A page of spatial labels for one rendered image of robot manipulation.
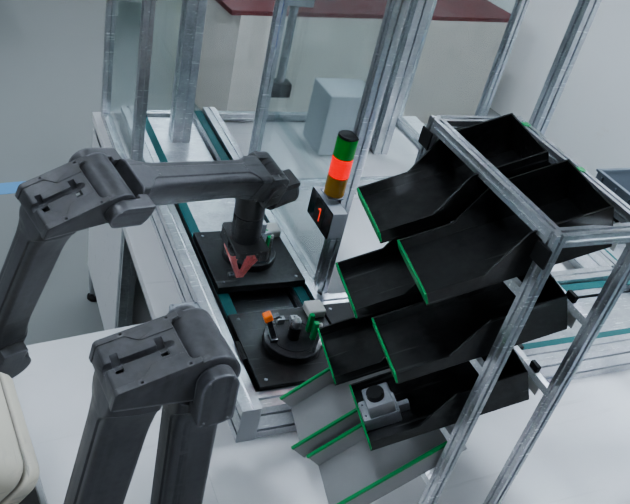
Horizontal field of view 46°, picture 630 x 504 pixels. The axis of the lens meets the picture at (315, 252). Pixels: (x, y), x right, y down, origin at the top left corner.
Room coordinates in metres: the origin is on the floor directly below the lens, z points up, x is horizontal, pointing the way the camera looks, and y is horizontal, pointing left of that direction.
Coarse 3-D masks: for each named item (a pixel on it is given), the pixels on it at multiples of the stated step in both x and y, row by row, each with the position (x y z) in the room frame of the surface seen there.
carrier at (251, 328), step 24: (288, 312) 1.40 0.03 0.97; (312, 312) 1.40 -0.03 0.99; (240, 336) 1.28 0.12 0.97; (264, 336) 1.27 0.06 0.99; (288, 336) 1.29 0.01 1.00; (312, 336) 1.30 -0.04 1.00; (264, 360) 1.22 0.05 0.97; (288, 360) 1.23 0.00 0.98; (312, 360) 1.26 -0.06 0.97; (264, 384) 1.15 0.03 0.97; (288, 384) 1.17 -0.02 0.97
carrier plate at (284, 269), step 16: (208, 240) 1.61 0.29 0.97; (208, 256) 1.54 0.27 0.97; (288, 256) 1.63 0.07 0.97; (208, 272) 1.50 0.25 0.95; (224, 272) 1.49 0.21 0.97; (256, 272) 1.53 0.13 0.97; (272, 272) 1.55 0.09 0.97; (288, 272) 1.56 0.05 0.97; (224, 288) 1.44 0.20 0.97; (240, 288) 1.46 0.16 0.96; (256, 288) 1.48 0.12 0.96; (272, 288) 1.50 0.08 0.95
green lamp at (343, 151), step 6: (336, 144) 1.51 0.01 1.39; (342, 144) 1.50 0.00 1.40; (348, 144) 1.50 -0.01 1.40; (354, 144) 1.51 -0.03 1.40; (336, 150) 1.51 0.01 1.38; (342, 150) 1.50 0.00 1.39; (348, 150) 1.50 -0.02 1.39; (354, 150) 1.51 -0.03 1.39; (336, 156) 1.50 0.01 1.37; (342, 156) 1.50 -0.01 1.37; (348, 156) 1.50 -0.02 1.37; (354, 156) 1.52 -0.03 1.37
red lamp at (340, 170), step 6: (336, 162) 1.50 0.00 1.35; (342, 162) 1.50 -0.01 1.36; (348, 162) 1.50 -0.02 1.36; (330, 168) 1.51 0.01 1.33; (336, 168) 1.50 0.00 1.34; (342, 168) 1.50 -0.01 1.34; (348, 168) 1.51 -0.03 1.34; (330, 174) 1.51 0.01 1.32; (336, 174) 1.50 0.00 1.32; (342, 174) 1.50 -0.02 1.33; (348, 174) 1.51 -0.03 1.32
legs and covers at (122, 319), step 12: (120, 252) 1.80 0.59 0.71; (120, 264) 1.79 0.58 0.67; (132, 264) 1.78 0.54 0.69; (120, 276) 1.78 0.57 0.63; (132, 276) 1.79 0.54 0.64; (120, 288) 1.77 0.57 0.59; (132, 288) 1.79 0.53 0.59; (120, 300) 1.77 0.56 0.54; (132, 300) 1.79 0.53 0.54; (144, 300) 1.86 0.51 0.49; (120, 312) 1.77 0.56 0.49; (132, 312) 1.79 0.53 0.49; (144, 312) 1.86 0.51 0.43; (120, 324) 1.77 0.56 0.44; (132, 324) 1.84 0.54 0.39
